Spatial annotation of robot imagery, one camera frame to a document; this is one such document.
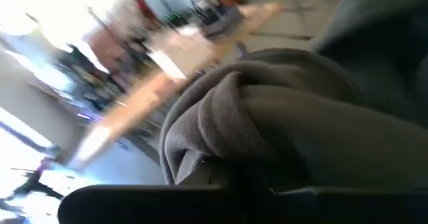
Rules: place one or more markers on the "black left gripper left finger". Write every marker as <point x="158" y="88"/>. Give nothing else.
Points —
<point x="150" y="205"/>

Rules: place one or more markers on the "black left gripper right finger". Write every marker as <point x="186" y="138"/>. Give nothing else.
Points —
<point x="351" y="207"/>

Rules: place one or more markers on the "grey-brown sweatshirt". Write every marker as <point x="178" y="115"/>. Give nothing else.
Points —
<point x="301" y="123"/>

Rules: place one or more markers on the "black garment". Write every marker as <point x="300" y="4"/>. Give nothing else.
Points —
<point x="384" y="50"/>

